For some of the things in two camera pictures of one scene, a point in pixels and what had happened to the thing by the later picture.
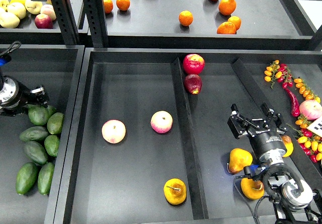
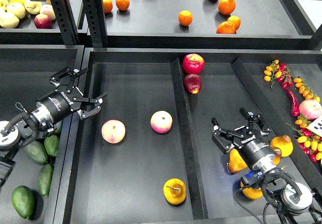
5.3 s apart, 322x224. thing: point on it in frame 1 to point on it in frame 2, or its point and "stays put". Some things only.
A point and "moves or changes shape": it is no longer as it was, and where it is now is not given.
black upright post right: [94, 7] stays put
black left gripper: [14, 96] to [63, 100]
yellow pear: [175, 191] stays put
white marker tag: [316, 127] stays put
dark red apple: [192, 83] stays put
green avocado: [39, 114] moves or changes shape
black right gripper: [263, 142] to [253, 148]
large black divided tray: [146, 140] stays put
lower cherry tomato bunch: [310, 144] stays put
